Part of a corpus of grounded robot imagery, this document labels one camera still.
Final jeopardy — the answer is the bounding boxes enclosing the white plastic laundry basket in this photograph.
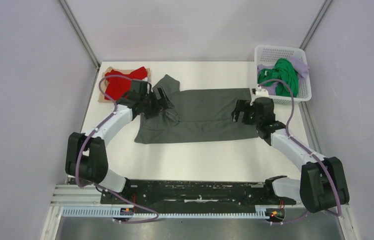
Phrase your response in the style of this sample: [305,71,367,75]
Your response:
[254,45,312,103]

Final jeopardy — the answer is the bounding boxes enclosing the green t shirt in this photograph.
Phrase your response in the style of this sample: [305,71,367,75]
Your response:
[257,58,300,98]

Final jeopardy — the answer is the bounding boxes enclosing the white slotted cable duct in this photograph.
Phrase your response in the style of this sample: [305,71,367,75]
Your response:
[61,206,280,220]

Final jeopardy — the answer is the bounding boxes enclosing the red folded t shirt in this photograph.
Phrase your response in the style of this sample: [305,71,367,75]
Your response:
[104,66,149,101]

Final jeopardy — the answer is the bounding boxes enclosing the lilac t shirt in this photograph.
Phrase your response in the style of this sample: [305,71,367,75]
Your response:
[257,56,310,97]

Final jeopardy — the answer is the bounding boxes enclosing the aluminium frame rails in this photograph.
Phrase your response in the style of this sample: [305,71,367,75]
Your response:
[41,97,350,240]

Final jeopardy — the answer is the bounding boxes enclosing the aluminium corner post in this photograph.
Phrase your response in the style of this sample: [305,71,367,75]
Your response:
[57,0,100,70]
[300,0,334,50]

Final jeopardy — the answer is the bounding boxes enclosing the grey t shirt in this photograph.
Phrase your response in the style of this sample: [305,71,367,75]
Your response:
[134,75,258,144]

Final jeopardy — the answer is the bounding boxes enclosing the right aluminium corner post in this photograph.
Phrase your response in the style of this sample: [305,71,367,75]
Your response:
[300,0,334,50]

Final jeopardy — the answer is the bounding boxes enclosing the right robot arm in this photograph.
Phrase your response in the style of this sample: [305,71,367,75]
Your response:
[231,97,350,215]

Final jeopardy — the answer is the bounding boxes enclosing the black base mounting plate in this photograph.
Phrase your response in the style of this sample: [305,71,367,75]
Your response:
[100,178,297,215]

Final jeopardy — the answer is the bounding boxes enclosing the left aluminium corner post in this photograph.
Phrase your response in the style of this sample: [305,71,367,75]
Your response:
[57,0,100,70]

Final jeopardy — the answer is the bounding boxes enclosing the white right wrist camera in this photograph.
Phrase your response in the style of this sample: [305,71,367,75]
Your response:
[252,86,270,99]

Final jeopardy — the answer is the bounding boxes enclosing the beige folded t shirt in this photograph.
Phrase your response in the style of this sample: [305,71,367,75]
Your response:
[98,66,151,104]

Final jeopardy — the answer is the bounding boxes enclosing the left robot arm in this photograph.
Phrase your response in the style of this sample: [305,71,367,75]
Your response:
[65,80,173,204]

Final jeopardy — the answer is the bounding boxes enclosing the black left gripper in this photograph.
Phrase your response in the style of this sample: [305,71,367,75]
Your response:
[140,86,174,120]

